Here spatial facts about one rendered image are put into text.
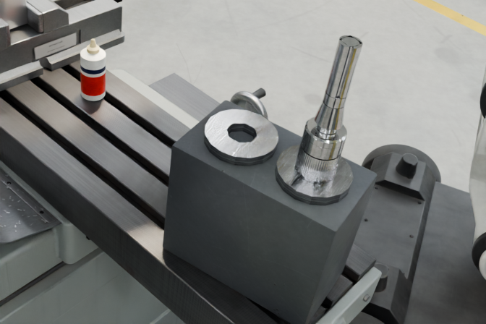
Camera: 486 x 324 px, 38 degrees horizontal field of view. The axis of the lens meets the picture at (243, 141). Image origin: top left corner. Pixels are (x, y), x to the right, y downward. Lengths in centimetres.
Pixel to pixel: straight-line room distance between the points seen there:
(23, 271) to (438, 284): 81
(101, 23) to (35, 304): 50
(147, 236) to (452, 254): 78
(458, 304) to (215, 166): 78
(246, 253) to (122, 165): 29
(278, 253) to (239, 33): 235
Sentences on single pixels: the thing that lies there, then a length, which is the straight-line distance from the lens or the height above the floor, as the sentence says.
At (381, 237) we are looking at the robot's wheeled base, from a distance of 149.
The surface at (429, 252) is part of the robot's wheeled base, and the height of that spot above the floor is 57.
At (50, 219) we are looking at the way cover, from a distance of 109.
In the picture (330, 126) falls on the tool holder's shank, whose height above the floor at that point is 118.
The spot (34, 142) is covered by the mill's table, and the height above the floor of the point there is 90.
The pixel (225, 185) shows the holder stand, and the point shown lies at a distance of 81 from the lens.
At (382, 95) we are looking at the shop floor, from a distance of 294.
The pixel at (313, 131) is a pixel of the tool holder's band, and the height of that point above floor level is 117.
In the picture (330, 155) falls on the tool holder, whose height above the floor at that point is 115.
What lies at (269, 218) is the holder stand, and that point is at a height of 106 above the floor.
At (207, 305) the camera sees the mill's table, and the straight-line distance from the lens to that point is 91.
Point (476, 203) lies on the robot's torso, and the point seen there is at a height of 77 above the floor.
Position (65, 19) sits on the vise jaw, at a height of 99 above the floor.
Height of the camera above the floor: 163
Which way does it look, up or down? 40 degrees down
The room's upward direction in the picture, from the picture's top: 10 degrees clockwise
